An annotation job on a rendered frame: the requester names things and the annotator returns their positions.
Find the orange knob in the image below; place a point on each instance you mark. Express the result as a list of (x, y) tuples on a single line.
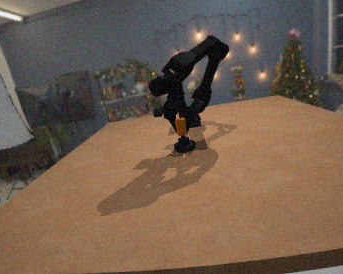
[(181, 126)]

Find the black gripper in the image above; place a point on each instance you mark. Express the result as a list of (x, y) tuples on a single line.
[(189, 110)]

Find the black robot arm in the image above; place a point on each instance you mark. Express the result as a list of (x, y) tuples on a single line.
[(182, 64)]

